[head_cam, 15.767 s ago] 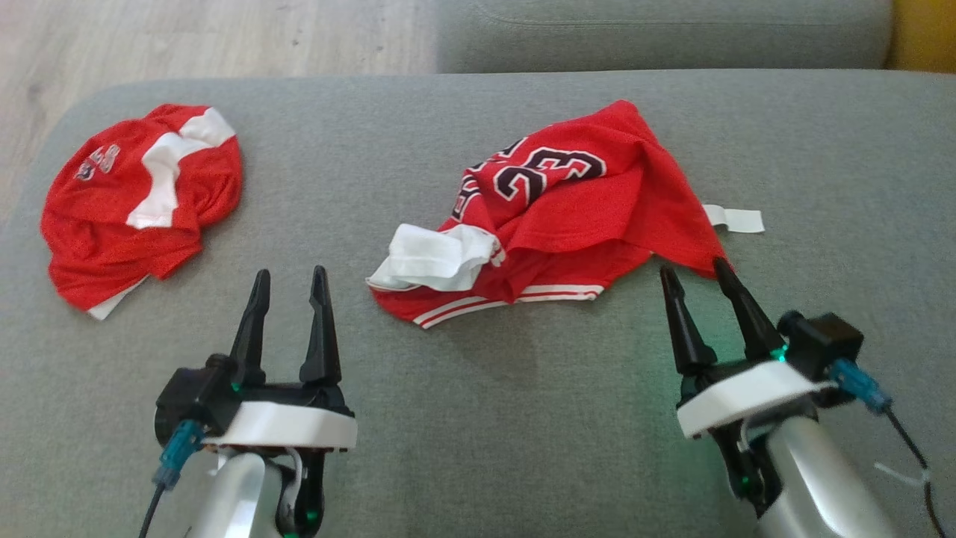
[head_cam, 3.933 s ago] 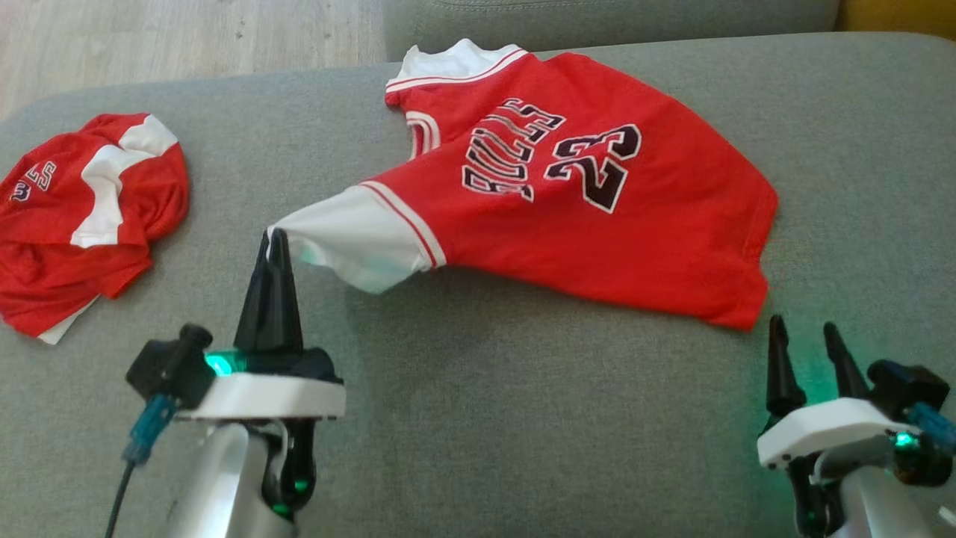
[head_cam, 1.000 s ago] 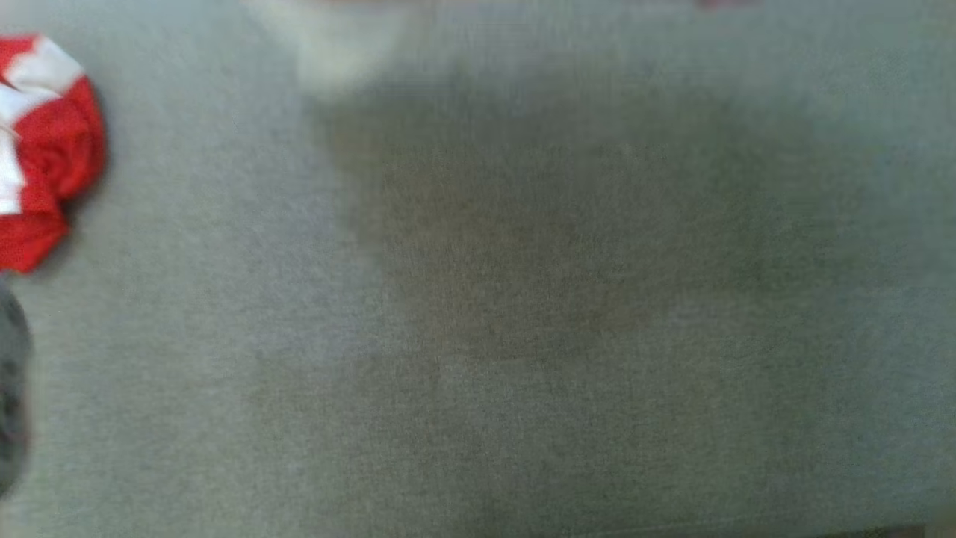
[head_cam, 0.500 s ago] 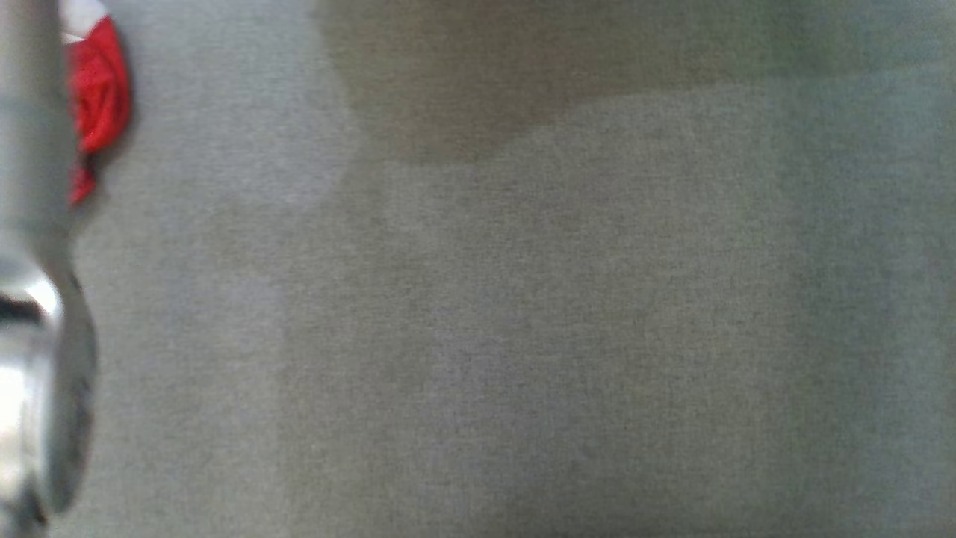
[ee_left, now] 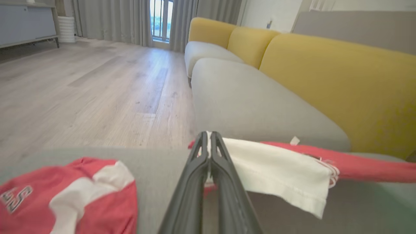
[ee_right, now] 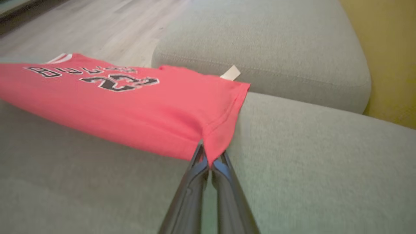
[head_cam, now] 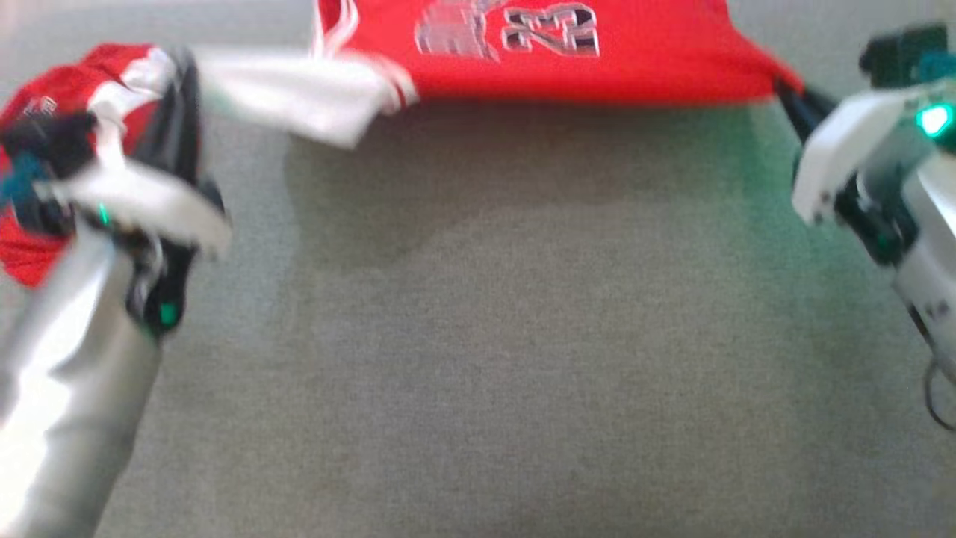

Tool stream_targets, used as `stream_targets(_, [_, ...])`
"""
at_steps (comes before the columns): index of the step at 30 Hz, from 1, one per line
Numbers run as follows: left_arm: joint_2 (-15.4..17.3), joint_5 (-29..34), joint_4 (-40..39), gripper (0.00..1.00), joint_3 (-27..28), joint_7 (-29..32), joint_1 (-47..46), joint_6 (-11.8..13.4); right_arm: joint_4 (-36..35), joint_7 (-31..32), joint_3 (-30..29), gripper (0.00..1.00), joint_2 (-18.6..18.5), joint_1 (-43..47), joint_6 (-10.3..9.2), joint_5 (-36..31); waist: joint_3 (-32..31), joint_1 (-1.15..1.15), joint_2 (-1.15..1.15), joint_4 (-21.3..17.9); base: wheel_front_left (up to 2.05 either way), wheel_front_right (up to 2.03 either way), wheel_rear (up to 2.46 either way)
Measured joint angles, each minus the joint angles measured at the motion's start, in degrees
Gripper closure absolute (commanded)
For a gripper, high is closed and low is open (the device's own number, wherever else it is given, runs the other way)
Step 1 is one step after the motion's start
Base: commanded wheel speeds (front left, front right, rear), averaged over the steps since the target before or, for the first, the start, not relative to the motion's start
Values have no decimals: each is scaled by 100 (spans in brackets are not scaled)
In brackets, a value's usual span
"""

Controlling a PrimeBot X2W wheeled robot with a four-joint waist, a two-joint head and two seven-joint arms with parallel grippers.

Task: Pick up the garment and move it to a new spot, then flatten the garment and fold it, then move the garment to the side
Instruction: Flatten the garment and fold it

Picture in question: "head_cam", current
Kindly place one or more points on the red and white basketball jersey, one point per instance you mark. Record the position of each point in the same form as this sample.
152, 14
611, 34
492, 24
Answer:
642, 52

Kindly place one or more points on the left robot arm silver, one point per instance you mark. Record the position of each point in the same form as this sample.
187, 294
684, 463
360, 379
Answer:
67, 411

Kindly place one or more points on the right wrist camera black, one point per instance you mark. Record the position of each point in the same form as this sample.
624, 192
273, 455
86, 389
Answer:
896, 52

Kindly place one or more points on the large grey sofa seat cushion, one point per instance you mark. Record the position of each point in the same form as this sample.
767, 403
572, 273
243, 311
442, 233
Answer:
485, 336

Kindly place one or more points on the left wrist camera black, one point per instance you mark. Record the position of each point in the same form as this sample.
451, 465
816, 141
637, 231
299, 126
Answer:
52, 149

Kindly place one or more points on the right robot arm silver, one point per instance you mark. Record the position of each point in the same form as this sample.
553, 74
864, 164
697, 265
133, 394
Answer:
933, 254

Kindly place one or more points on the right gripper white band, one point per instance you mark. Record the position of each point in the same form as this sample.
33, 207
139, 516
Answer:
844, 149

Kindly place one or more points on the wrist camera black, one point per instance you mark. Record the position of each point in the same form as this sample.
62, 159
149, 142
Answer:
52, 149
896, 52

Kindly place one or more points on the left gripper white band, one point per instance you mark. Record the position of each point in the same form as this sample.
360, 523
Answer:
149, 202

